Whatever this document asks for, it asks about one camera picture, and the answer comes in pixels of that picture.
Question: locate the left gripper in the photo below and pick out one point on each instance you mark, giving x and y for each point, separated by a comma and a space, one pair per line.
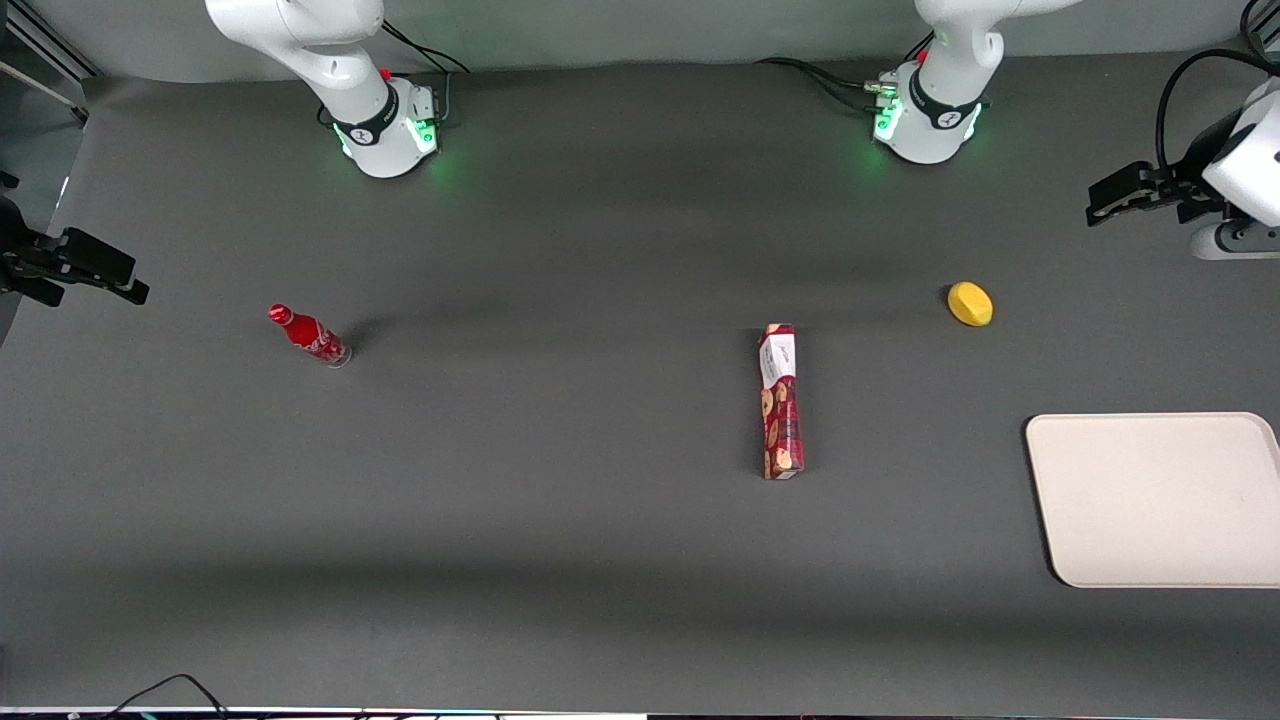
1192, 170

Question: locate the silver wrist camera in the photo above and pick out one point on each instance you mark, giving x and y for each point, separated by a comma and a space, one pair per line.
1235, 240

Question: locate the red cookie box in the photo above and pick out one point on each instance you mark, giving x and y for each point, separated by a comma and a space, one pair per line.
781, 400

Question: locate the red cola bottle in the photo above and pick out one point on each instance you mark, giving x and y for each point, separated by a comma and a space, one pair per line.
310, 336

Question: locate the yellow lemon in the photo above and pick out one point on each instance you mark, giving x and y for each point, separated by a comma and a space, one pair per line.
970, 304

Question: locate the beige plastic tray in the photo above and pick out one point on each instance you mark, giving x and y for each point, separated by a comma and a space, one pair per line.
1160, 500

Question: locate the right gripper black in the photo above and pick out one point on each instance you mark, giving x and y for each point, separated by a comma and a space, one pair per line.
22, 250

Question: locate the aluminium frame rail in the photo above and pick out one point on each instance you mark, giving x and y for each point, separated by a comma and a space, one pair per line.
45, 40

